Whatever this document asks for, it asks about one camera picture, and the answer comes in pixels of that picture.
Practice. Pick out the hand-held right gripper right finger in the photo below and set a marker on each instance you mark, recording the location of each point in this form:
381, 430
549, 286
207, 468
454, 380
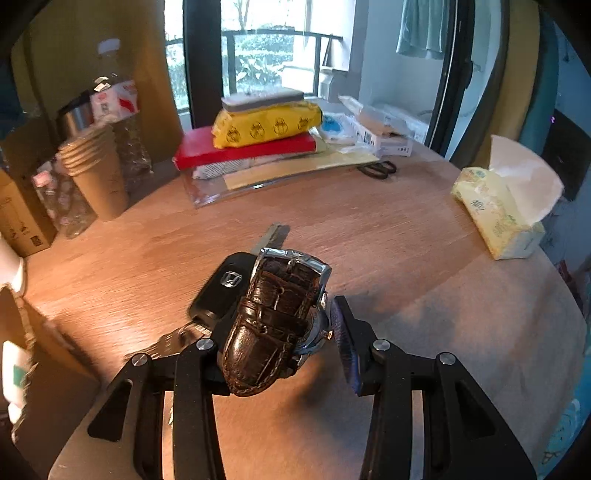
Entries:
344, 341

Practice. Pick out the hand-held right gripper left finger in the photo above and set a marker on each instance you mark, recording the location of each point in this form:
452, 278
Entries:
196, 374

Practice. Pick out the black car key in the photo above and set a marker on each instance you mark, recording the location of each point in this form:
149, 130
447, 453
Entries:
221, 286

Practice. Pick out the torn cardboard box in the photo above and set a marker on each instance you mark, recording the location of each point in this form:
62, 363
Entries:
51, 397

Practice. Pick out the black scissors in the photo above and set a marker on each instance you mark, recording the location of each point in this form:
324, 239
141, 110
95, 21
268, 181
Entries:
376, 170

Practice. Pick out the clear plastic tray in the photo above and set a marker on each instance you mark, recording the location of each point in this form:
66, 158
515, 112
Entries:
207, 194

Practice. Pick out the yellow paper envelope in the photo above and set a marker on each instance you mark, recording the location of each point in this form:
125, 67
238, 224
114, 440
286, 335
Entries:
332, 159

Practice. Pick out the yellow tissue pack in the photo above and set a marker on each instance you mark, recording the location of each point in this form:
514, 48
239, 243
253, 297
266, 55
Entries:
494, 217

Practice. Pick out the white patterned packet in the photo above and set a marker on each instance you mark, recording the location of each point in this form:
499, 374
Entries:
217, 168

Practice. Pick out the white printed box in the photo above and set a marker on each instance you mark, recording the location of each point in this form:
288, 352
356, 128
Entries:
388, 138

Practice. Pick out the printed clear glass jar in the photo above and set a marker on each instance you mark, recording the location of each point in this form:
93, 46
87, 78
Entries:
64, 207

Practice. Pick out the blue face mask packet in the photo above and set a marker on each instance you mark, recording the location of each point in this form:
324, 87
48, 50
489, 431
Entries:
337, 129

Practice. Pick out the stack of brown paper cups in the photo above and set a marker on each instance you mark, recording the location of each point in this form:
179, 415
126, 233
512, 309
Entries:
99, 184

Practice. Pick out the white desk lamp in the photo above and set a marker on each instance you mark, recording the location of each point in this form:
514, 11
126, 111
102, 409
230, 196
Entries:
10, 267

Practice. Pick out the red flat box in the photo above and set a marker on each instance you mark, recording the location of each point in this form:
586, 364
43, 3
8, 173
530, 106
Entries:
196, 150

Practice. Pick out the white long box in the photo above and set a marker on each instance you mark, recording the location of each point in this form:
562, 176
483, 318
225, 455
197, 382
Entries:
411, 120

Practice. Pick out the yellow wet wipes pack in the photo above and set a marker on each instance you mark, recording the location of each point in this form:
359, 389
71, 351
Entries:
263, 122

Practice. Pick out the brown printed carton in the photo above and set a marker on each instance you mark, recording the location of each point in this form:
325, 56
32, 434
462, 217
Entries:
23, 217

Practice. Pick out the clear plastic water bottle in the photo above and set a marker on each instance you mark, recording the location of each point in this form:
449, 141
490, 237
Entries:
124, 134

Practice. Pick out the grey flat block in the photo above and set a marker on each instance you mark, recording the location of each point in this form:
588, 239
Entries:
261, 99

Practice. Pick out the steel tumbler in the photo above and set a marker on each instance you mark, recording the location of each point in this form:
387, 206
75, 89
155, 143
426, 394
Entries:
74, 120

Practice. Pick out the black monitor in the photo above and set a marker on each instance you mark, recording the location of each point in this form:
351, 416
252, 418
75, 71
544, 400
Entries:
568, 152

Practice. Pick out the hanging pale green garment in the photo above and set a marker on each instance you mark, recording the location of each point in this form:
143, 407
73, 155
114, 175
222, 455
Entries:
422, 27

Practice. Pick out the yellow curtain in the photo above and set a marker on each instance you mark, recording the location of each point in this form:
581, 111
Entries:
92, 27

